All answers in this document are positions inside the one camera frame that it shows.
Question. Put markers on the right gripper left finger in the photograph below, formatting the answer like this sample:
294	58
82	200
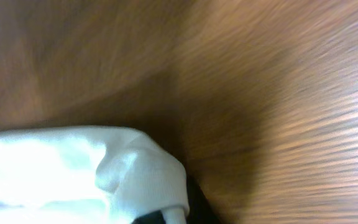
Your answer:
151	218

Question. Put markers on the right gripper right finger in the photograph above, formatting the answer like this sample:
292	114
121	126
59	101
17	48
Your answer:
201	212

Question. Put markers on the white t-shirt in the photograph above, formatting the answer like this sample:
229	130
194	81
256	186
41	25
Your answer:
88	174

